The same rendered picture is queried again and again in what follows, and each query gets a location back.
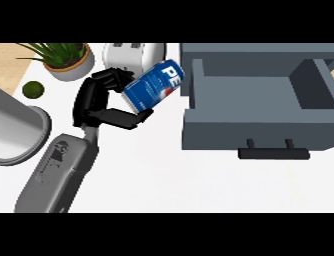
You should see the grey cabinet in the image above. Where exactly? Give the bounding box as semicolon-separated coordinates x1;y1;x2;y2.
179;43;334;98

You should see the large grey cylinder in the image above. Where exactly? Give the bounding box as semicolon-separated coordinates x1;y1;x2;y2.
0;75;53;167

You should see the white toaster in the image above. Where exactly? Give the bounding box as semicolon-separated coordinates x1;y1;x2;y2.
100;43;168;75

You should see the green lime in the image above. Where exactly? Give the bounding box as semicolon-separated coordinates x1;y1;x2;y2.
21;80;46;100

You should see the blue soda can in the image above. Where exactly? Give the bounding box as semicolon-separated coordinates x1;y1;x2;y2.
121;59;186;114

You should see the grey open drawer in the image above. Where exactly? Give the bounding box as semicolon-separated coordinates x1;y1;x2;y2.
180;58;334;152

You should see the potted green plant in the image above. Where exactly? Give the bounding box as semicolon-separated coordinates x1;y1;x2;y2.
15;43;96;83

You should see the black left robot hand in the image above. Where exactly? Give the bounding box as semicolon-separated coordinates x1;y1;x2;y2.
71;67;155;131

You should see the black drawer handle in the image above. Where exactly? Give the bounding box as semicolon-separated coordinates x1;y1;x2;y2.
236;138;311;161

